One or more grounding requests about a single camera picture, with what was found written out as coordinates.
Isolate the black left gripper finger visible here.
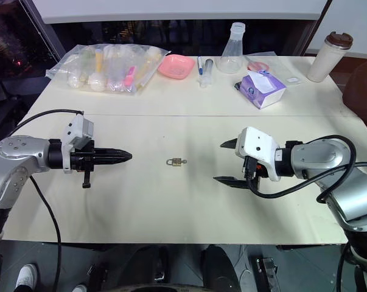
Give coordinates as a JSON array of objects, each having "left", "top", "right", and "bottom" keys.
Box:
[
  {"left": 94, "top": 156, "right": 133, "bottom": 166},
  {"left": 94, "top": 148, "right": 133, "bottom": 158}
]

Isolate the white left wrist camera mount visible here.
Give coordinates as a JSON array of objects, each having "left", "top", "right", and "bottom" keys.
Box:
[{"left": 62, "top": 116, "right": 95, "bottom": 175}]

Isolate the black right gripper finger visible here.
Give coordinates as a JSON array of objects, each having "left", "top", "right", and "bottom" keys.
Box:
[
  {"left": 212, "top": 175, "right": 251, "bottom": 189},
  {"left": 220, "top": 137, "right": 240, "bottom": 150}
]

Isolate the flat clear plastic sleeve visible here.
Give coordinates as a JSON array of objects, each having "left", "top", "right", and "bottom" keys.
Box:
[{"left": 243, "top": 54, "right": 303, "bottom": 85}]

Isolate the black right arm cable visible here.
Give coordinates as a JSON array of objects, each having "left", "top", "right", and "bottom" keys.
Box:
[{"left": 242, "top": 134, "right": 367, "bottom": 203}]

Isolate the black metal bracket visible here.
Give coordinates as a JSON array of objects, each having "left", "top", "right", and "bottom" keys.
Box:
[{"left": 253, "top": 256, "right": 279, "bottom": 287}]

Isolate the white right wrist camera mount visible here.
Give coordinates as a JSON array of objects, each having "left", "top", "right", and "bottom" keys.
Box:
[{"left": 234, "top": 127, "right": 286, "bottom": 183}]

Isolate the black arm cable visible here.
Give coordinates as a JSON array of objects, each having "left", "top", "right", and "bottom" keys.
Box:
[
  {"left": 10, "top": 110, "right": 85, "bottom": 292},
  {"left": 242, "top": 134, "right": 367, "bottom": 203}
]

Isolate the clear plastic syringe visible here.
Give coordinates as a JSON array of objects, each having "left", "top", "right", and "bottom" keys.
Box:
[{"left": 198, "top": 57, "right": 216, "bottom": 88}]

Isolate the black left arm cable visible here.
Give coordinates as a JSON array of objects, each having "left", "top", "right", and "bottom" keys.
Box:
[{"left": 10, "top": 110, "right": 85, "bottom": 292}]

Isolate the purple tissue pack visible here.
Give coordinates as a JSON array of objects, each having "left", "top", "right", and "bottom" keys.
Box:
[{"left": 234, "top": 69, "right": 287, "bottom": 110}]

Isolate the white board panel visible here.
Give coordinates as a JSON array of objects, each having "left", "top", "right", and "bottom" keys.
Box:
[{"left": 30, "top": 0, "right": 335, "bottom": 26}]

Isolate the brown rounded chair back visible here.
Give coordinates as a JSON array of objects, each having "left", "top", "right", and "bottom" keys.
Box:
[{"left": 342, "top": 58, "right": 367, "bottom": 138}]

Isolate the beige cup brown lid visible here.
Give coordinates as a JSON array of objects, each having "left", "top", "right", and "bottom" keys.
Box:
[{"left": 306, "top": 30, "right": 354, "bottom": 83}]

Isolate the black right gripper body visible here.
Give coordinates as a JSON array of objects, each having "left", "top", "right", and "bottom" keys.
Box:
[{"left": 242, "top": 155, "right": 268, "bottom": 191}]

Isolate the clear plastic zip bag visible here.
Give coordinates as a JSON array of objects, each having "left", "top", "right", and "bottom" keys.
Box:
[{"left": 45, "top": 43, "right": 168, "bottom": 96}]

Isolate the pink plastic tool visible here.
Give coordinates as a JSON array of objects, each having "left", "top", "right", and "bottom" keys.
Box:
[{"left": 124, "top": 66, "right": 138, "bottom": 89}]

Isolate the clear conical flask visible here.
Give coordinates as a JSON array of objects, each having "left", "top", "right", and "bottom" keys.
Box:
[{"left": 216, "top": 21, "right": 247, "bottom": 75}]

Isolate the pink square plastic dish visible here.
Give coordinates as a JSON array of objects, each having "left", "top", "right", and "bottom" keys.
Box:
[{"left": 157, "top": 54, "right": 195, "bottom": 81}]

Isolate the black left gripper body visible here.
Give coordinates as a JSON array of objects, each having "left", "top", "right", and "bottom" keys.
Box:
[{"left": 70, "top": 142, "right": 96, "bottom": 190}]

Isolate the red petri dish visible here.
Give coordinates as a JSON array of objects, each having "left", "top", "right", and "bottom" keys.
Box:
[{"left": 246, "top": 60, "right": 271, "bottom": 73}]

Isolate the dark rounded shape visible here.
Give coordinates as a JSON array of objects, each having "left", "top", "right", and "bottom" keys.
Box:
[{"left": 200, "top": 245, "right": 234, "bottom": 292}]

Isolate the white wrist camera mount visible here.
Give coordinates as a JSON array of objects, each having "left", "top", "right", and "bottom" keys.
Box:
[
  {"left": 234, "top": 127, "right": 286, "bottom": 183},
  {"left": 62, "top": 116, "right": 95, "bottom": 175}
]

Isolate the yellow tube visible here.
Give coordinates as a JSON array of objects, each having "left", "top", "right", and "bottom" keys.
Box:
[{"left": 94, "top": 49, "right": 105, "bottom": 73}]

